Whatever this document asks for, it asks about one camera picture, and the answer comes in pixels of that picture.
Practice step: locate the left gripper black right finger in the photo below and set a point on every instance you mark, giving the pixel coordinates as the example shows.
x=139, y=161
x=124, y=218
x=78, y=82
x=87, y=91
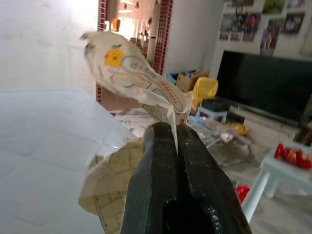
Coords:
x=207, y=185

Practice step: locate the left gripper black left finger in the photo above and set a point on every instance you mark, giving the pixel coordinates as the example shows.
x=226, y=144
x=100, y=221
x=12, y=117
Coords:
x=153, y=175

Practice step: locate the red plastic item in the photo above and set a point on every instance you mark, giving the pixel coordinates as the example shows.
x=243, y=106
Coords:
x=242, y=192

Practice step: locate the white small side table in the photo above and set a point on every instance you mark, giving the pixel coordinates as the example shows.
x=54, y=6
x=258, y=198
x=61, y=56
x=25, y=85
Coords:
x=265, y=175

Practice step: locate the yellow floor toy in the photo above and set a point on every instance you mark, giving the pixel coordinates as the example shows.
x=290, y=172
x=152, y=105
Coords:
x=239, y=128

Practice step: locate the light blue plastic stool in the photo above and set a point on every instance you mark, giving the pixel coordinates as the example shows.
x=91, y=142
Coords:
x=211, y=114

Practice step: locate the white television cabinet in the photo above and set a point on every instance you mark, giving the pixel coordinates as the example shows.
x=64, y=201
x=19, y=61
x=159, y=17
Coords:
x=263, y=119

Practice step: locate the yellow plastic bag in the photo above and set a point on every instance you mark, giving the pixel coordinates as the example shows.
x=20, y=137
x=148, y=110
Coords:
x=205, y=89

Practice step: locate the blue plastic box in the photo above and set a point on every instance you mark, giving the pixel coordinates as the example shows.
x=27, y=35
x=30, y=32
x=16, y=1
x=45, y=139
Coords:
x=172, y=78

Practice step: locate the brown cardboard box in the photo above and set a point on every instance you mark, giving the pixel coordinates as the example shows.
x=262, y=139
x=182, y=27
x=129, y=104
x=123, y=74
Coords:
x=189, y=79

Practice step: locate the black flat screen television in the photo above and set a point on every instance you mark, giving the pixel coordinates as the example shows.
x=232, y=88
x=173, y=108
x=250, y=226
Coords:
x=263, y=81

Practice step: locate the red tiled door frame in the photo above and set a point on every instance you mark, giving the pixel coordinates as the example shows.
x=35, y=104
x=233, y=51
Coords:
x=163, y=36

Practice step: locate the wall family photo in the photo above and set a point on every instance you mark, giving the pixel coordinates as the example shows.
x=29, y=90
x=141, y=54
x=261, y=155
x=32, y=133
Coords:
x=251, y=26
x=225, y=26
x=273, y=5
x=270, y=36
x=293, y=23

